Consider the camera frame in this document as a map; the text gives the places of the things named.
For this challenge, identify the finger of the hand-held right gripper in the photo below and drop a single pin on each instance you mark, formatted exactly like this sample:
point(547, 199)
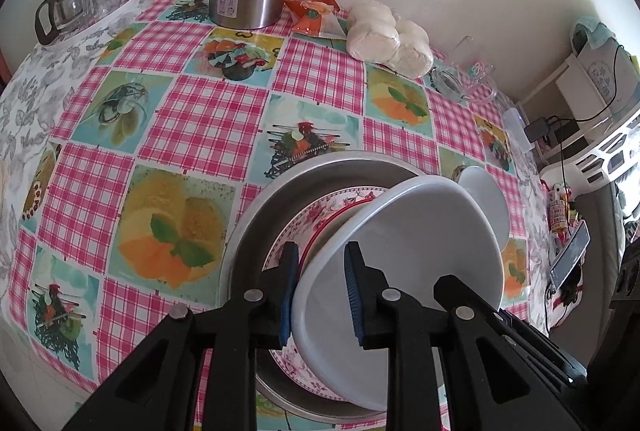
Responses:
point(542, 353)

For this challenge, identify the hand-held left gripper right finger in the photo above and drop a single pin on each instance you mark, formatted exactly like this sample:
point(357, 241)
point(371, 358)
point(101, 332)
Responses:
point(352, 291)

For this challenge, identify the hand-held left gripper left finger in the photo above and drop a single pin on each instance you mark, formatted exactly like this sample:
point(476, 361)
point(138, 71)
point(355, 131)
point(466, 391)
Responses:
point(289, 291)

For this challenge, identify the large stainless steel plate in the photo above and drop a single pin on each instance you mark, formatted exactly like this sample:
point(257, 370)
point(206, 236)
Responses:
point(250, 231)

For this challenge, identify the strawberry print red-rimmed bowl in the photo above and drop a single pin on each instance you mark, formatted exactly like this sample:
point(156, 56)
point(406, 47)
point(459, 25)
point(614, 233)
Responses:
point(336, 220)

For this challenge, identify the white bowl with red emblem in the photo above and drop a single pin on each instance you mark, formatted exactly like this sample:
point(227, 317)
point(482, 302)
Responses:
point(425, 261)

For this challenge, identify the pink floral porcelain plate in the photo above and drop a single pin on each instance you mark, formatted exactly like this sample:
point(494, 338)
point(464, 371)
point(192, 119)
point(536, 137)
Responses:
point(320, 206)

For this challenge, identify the small white dish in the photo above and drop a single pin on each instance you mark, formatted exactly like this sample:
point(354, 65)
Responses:
point(485, 201)

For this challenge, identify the smartphone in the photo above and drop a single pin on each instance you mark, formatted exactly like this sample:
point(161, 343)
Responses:
point(570, 256)

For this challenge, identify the grey padded seat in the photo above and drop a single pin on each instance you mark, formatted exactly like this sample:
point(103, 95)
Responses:
point(600, 236)

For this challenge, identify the small printed bottle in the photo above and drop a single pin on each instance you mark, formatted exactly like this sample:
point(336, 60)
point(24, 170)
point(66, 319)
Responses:
point(557, 211)

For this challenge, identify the pink checked printed tablecloth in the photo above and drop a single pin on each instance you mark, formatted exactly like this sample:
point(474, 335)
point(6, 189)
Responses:
point(200, 121)

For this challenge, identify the white plastic lattice basket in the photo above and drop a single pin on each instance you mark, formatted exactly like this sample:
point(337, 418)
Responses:
point(600, 156)

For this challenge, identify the translucent white plastic box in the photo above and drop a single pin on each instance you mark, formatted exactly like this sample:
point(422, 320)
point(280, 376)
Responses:
point(515, 131)

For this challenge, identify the black power adapter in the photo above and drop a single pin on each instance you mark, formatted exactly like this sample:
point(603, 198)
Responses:
point(536, 128)

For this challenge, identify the small glass dish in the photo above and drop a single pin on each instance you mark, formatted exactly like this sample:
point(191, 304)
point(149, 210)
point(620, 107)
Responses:
point(447, 83)

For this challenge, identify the clear glass pitcher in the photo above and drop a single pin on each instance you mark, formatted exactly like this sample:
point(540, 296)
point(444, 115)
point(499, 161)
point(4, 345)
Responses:
point(475, 66)

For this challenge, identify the bag of white steamed buns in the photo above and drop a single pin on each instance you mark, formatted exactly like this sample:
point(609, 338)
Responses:
point(380, 36)

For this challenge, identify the white shelf unit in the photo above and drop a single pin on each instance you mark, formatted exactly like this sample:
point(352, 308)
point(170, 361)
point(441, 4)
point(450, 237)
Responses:
point(575, 86)

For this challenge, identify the orange snack packet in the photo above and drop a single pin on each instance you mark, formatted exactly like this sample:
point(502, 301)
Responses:
point(310, 11)

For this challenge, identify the white grey bag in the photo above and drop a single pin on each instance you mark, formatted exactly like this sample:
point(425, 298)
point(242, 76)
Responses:
point(600, 76)

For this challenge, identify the white grey floral tablecloth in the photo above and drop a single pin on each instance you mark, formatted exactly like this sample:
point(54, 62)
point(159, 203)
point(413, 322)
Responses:
point(30, 101)

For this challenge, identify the white tray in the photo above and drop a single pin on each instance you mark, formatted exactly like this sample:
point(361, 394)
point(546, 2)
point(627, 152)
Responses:
point(127, 8)

